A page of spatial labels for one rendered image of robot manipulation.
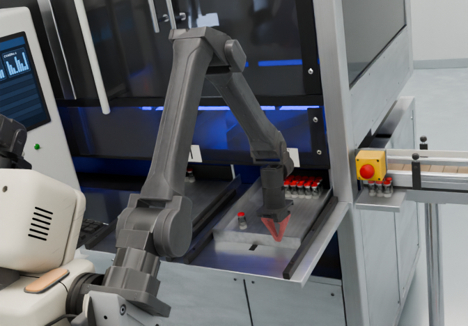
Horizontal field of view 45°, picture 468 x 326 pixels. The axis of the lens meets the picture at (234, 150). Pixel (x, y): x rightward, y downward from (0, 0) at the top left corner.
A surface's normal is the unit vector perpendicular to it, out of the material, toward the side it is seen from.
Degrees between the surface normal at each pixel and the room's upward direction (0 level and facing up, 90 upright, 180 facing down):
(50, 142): 90
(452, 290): 0
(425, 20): 90
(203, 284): 90
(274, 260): 0
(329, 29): 90
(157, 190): 46
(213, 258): 0
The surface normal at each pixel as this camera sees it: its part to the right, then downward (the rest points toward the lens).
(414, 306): -0.16, -0.92
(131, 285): 0.22, -0.40
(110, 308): -0.40, 0.26
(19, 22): 0.81, 0.09
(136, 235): -0.35, -0.50
